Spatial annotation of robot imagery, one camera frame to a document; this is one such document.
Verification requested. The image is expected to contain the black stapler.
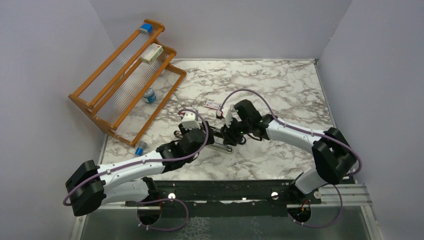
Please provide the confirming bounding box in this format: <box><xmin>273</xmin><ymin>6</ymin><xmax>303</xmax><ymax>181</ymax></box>
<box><xmin>211</xmin><ymin>127</ymin><xmax>248</xmax><ymax>145</ymax></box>

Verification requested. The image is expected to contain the red white staple box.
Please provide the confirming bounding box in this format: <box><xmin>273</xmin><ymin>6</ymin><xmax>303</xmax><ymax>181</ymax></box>
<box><xmin>204</xmin><ymin>100</ymin><xmax>221</xmax><ymax>110</ymax></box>

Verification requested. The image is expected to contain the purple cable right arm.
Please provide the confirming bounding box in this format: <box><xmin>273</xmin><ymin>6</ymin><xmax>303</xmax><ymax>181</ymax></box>
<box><xmin>218</xmin><ymin>88</ymin><xmax>363</xmax><ymax>229</ymax></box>

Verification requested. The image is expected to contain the blue white jar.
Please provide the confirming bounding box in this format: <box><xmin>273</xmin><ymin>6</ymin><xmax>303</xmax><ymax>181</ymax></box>
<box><xmin>142</xmin><ymin>87</ymin><xmax>156</xmax><ymax>104</ymax></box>

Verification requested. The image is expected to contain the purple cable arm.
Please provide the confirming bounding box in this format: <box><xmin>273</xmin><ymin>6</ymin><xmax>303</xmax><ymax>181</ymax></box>
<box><xmin>218</xmin><ymin>88</ymin><xmax>363</xmax><ymax>229</ymax></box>
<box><xmin>62</xmin><ymin>109</ymin><xmax>210</xmax><ymax>232</ymax></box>

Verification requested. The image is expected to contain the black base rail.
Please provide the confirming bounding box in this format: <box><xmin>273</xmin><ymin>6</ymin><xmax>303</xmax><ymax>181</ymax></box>
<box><xmin>125</xmin><ymin>179</ymin><xmax>372</xmax><ymax>220</ymax></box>

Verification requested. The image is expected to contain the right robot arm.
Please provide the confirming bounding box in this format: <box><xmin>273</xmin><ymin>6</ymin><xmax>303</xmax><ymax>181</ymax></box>
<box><xmin>216</xmin><ymin>99</ymin><xmax>357</xmax><ymax>204</ymax></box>

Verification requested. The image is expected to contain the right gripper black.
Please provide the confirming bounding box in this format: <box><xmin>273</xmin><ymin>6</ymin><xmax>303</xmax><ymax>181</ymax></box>
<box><xmin>220</xmin><ymin>115</ymin><xmax>251</xmax><ymax>147</ymax></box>

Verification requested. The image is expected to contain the blue grey eraser block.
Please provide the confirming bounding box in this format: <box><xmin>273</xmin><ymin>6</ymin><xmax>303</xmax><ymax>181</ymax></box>
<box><xmin>138</xmin><ymin>23</ymin><xmax>153</xmax><ymax>36</ymax></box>

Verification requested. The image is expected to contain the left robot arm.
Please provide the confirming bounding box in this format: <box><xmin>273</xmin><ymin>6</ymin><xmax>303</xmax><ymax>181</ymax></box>
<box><xmin>63</xmin><ymin>122</ymin><xmax>215</xmax><ymax>217</ymax></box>

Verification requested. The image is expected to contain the orange wooden shelf rack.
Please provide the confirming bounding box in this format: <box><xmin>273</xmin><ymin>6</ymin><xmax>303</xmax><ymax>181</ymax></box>
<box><xmin>68</xmin><ymin>19</ymin><xmax>187</xmax><ymax>147</ymax></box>

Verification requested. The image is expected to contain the white red box on shelf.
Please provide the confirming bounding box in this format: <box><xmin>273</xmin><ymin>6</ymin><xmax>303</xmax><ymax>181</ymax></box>
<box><xmin>139</xmin><ymin>43</ymin><xmax>163</xmax><ymax>65</ymax></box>

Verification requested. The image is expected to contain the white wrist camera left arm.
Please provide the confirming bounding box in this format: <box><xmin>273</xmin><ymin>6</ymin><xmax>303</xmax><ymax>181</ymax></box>
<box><xmin>179</xmin><ymin>111</ymin><xmax>201</xmax><ymax>131</ymax></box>

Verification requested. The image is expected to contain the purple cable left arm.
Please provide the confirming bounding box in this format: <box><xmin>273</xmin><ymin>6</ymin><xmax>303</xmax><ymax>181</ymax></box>
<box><xmin>62</xmin><ymin>109</ymin><xmax>210</xmax><ymax>232</ymax></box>

